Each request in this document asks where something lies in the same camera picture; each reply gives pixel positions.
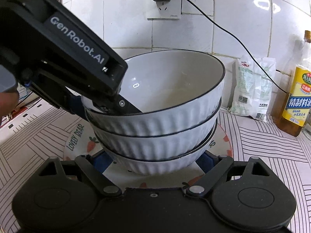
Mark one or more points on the white ribbed bowl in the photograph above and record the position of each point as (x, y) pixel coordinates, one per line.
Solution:
(155, 148)
(174, 90)
(153, 168)

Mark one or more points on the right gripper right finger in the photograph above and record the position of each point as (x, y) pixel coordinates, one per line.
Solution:
(214, 167)

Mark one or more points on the white pink carrot plate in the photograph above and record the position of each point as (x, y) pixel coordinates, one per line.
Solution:
(82, 141)

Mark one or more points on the white wall socket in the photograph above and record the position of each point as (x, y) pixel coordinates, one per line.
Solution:
(163, 10)

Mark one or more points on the yellow label cooking wine bottle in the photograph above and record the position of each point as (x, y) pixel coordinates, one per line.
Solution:
(290, 112)

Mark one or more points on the striped white table mat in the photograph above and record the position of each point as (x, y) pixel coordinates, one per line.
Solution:
(42, 131)

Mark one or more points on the person left hand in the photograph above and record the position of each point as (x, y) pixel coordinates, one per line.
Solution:
(9, 94)

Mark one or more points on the white ribbed bowl bottom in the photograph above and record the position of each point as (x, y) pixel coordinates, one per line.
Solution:
(153, 168)

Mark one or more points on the white plastic salt bag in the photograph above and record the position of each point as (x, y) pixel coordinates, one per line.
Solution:
(253, 89)

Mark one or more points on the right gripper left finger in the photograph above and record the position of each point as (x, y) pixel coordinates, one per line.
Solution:
(93, 168)

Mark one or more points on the white ribbed bowl top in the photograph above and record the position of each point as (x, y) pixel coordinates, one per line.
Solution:
(174, 90)

